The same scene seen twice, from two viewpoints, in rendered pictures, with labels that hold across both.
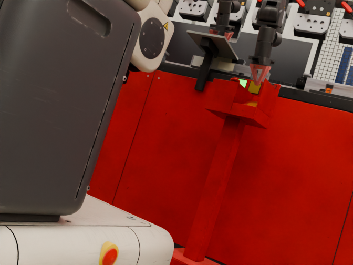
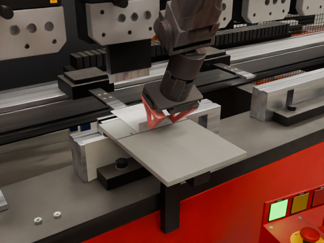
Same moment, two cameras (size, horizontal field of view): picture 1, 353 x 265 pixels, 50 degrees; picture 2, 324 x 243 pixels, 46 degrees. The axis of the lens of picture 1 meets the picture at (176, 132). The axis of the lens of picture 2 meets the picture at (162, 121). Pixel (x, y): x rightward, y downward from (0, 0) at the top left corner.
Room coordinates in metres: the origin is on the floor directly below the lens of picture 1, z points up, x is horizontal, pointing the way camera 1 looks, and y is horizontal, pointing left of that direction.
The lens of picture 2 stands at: (1.36, 0.54, 1.35)
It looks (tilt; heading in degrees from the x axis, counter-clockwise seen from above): 25 degrees down; 303
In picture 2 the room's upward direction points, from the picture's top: straight up
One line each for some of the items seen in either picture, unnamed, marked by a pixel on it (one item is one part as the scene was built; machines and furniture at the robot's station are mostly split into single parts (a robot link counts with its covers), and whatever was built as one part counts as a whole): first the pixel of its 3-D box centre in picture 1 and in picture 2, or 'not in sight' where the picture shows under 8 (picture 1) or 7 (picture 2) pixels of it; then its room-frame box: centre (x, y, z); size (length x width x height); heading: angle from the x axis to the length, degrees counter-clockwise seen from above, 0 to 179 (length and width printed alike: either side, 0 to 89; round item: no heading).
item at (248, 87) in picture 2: not in sight; (216, 90); (1.97, -0.80, 0.81); 0.64 x 0.08 x 0.14; 157
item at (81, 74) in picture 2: not in sight; (97, 89); (2.01, -0.16, 1.01); 0.26 x 0.12 x 0.05; 157
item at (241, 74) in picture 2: (309, 81); (221, 63); (1.84, -0.54, 1.01); 0.26 x 0.12 x 0.05; 157
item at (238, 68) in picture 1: (227, 73); (151, 136); (1.83, -0.15, 0.92); 0.39 x 0.06 x 0.10; 67
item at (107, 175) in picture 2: (219, 75); (159, 159); (1.79, -0.12, 0.89); 0.30 x 0.05 x 0.03; 67
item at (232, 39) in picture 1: (229, 32); (128, 58); (1.86, -0.10, 1.13); 0.10 x 0.02 x 0.10; 67
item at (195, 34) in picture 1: (213, 46); (167, 139); (1.72, -0.04, 1.00); 0.26 x 0.18 x 0.01; 157
